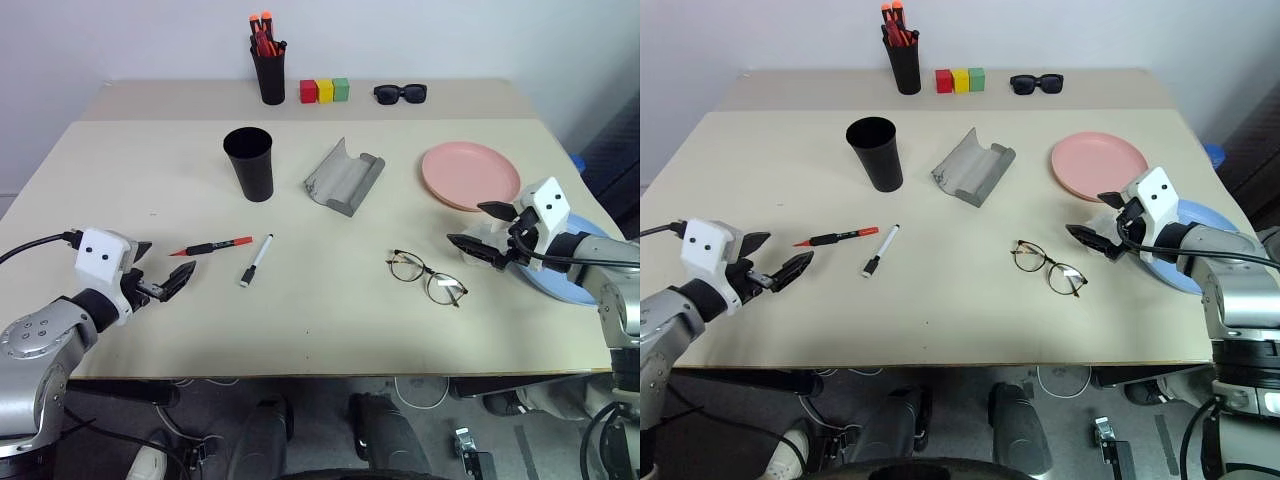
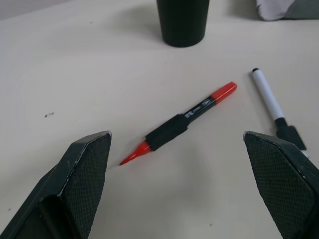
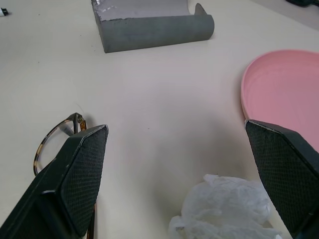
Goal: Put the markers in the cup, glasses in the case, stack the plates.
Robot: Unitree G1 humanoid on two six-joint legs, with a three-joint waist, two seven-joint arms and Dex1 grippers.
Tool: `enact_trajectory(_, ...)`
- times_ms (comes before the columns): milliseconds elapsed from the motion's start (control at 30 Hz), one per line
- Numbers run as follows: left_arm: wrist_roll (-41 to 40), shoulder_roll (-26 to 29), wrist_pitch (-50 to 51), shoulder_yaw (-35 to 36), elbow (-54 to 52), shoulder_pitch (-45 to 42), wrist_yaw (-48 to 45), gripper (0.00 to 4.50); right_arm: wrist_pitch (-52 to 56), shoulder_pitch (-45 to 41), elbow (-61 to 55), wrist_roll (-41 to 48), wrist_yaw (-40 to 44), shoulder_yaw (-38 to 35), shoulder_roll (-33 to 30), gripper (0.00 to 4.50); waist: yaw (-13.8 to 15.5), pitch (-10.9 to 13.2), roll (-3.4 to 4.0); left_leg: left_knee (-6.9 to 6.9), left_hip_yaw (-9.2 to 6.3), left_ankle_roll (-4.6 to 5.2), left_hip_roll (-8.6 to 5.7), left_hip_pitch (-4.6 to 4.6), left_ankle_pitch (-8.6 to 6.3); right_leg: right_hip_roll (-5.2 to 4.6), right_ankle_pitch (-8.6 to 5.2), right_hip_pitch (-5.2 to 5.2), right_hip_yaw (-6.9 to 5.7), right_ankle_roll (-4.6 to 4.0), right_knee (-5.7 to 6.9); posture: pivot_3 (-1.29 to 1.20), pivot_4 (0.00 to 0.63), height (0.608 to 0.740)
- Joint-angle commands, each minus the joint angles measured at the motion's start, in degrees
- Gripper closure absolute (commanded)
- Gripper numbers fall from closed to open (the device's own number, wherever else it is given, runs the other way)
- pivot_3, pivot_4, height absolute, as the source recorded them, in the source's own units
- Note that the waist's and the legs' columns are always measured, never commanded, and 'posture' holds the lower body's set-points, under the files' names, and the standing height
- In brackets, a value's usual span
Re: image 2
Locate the red and black marker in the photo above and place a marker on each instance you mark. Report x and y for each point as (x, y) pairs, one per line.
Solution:
(169, 130)

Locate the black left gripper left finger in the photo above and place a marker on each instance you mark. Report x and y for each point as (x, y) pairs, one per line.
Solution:
(74, 179)

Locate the crumpled white tissue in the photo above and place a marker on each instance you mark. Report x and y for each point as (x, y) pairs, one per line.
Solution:
(271, 10)

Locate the black plastic pen cup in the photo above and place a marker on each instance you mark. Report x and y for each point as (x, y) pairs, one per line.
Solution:
(183, 22)

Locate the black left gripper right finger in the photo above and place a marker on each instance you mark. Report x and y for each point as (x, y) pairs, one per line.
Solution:
(286, 184)

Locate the white marker with black cap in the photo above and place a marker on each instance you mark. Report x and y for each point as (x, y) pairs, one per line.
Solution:
(266, 95)

